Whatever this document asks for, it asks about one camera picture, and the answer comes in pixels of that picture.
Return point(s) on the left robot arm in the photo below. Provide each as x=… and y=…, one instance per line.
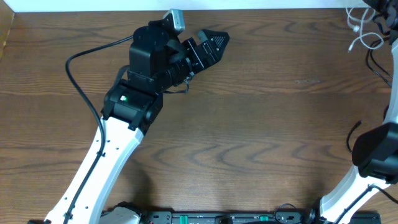
x=157, y=62

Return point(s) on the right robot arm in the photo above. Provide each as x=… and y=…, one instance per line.
x=374, y=154

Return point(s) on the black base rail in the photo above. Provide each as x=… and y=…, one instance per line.
x=217, y=217

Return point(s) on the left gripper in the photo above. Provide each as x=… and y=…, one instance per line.
x=195, y=51

